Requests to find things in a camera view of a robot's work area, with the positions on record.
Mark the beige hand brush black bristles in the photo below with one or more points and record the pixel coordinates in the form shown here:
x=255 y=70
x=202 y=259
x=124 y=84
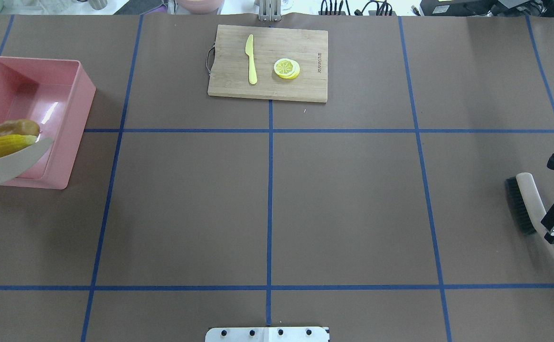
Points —
x=528 y=209

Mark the brown potato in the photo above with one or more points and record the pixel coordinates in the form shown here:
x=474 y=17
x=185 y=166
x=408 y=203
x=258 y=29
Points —
x=19 y=126

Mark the beige plastic dustpan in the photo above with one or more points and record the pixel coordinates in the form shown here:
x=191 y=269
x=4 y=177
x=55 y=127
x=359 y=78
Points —
x=15 y=164

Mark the pink plastic bin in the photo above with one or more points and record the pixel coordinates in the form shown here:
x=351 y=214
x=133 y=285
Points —
x=57 y=95

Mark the yellow lemon slices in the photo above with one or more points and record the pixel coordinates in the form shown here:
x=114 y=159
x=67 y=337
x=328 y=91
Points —
x=287 y=68

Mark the yellow plastic knife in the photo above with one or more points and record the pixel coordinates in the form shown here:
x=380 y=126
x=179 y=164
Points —
x=249 y=51

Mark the bamboo cutting board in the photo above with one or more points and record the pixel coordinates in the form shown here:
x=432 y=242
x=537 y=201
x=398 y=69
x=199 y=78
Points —
x=228 y=75

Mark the pink bowl with ice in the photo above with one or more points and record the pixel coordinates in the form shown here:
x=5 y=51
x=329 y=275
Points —
x=200 y=6

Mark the aluminium frame post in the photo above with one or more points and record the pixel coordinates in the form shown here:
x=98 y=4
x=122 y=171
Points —
x=269 y=10

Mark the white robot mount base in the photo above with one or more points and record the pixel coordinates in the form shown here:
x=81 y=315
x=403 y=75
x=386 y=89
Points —
x=268 y=334

